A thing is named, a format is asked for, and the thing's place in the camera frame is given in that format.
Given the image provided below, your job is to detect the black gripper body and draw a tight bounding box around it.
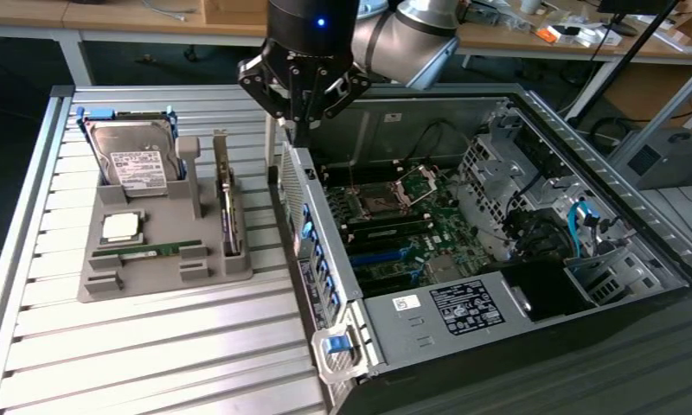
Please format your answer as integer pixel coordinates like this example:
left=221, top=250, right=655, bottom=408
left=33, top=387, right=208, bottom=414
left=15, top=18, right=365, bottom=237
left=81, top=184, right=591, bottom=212
left=261, top=0, right=358, bottom=74

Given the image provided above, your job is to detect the graphics card with metal bracket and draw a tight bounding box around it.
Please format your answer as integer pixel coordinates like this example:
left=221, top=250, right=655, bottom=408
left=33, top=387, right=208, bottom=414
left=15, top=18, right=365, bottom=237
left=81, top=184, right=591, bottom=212
left=210, top=128, right=248, bottom=259

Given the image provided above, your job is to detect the open metal socket cover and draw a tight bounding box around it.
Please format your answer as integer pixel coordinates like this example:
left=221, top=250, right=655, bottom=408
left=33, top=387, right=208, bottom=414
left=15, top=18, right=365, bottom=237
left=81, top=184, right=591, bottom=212
left=392, top=165, right=440, bottom=205

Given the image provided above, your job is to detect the CPU socket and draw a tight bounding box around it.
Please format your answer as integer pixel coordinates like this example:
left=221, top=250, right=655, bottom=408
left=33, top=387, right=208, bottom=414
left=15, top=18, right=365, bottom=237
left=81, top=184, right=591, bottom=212
left=350, top=183, right=405, bottom=217

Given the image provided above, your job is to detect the silver hard disk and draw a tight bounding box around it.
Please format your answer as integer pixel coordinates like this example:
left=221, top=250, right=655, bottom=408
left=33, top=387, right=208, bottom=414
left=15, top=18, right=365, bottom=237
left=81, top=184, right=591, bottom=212
left=89, top=119, right=184, bottom=199

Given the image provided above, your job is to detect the blue disk caddy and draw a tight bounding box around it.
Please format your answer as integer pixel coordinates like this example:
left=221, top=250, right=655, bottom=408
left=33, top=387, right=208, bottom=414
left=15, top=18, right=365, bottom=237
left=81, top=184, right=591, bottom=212
left=73, top=105, right=180, bottom=182

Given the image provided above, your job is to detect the grey metal device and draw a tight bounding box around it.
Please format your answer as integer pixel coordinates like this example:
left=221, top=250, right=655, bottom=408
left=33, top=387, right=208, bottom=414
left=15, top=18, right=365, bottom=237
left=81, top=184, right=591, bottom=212
left=457, top=0, right=500, bottom=25

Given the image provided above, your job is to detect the silver perforated drive cage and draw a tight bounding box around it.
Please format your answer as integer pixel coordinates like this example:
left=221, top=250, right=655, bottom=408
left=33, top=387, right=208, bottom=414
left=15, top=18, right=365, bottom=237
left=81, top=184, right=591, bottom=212
left=457, top=129, right=555, bottom=243

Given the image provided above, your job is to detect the orange and black small box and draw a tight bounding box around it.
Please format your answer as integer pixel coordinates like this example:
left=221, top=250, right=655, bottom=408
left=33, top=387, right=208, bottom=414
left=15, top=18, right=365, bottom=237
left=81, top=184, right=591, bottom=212
left=539, top=24, right=581, bottom=44

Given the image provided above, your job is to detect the silver CPU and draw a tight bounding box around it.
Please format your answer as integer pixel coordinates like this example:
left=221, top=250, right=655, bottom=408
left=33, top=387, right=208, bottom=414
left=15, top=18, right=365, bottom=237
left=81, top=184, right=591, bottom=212
left=100, top=212, right=142, bottom=243

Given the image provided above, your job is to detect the green motherboard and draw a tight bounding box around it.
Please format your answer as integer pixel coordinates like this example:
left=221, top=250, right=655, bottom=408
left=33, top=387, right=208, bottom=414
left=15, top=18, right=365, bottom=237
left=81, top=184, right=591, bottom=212
left=321, top=163, right=497, bottom=299

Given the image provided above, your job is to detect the green RAM stick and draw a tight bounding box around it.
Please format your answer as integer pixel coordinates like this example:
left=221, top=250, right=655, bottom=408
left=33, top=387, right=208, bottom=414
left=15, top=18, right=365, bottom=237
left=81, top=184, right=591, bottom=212
left=90, top=240, right=202, bottom=260

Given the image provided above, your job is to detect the white small box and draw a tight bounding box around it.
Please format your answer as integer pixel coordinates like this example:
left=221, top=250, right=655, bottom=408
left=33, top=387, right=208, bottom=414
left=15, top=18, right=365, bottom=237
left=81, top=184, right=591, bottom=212
left=576, top=28, right=621, bottom=48

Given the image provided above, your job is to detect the grey parts rack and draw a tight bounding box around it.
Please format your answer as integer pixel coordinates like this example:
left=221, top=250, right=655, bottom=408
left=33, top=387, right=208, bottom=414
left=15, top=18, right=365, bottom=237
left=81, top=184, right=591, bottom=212
left=74, top=133, right=254, bottom=304

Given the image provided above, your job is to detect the black monitor with stand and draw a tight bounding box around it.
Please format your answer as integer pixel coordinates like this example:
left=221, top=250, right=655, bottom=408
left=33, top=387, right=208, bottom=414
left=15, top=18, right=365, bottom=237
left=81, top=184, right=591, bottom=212
left=596, top=0, right=685, bottom=38

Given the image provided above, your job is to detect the black tripod pole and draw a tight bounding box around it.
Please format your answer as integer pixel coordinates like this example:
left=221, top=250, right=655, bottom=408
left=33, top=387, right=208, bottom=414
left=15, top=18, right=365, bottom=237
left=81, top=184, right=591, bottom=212
left=561, top=0, right=691, bottom=129

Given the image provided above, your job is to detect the black plastic shroud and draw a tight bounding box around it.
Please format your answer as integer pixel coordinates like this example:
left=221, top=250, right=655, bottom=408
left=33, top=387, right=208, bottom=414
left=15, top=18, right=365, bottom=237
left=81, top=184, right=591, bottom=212
left=476, top=259, right=596, bottom=324

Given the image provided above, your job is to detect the grey metal cabinet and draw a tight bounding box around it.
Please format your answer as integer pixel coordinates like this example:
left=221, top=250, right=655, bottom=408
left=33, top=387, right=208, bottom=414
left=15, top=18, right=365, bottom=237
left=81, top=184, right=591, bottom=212
left=608, top=127, right=692, bottom=191

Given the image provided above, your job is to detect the grey power supply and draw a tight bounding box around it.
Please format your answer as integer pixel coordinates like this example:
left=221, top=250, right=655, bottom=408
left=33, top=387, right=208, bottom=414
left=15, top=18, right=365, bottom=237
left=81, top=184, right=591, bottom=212
left=360, top=271, right=535, bottom=377

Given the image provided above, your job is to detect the silver disk bay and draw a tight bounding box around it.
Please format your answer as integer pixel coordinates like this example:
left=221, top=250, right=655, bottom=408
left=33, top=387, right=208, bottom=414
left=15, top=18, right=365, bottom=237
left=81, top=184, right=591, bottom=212
left=561, top=246, right=691, bottom=309

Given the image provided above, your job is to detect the black open PC case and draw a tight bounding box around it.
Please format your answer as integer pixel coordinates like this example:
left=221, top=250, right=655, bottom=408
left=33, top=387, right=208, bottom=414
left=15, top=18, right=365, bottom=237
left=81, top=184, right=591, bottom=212
left=264, top=84, right=692, bottom=415

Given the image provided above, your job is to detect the light grey wire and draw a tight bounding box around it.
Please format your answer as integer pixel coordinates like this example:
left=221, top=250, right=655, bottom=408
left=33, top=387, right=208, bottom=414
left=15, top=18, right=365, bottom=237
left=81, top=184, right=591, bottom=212
left=141, top=0, right=201, bottom=21

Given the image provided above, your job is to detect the wooden desk with white frame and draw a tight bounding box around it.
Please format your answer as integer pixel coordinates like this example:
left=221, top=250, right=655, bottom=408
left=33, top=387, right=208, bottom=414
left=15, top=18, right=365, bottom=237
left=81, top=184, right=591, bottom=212
left=455, top=0, right=692, bottom=120
left=0, top=0, right=269, bottom=87

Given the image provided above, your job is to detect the black wire bundle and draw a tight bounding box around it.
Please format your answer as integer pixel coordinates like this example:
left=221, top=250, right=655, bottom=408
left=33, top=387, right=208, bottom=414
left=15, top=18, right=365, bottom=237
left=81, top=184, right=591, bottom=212
left=501, top=206, right=576, bottom=263

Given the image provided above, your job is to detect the blue disk wire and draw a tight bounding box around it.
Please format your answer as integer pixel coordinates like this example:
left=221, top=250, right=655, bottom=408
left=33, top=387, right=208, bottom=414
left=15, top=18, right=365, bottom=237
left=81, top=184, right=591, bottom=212
left=568, top=196, right=599, bottom=265

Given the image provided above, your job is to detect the blue case handle latch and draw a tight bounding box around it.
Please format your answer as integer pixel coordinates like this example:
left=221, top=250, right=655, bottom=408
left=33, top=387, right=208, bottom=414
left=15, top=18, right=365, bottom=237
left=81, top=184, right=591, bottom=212
left=320, top=335, right=352, bottom=355

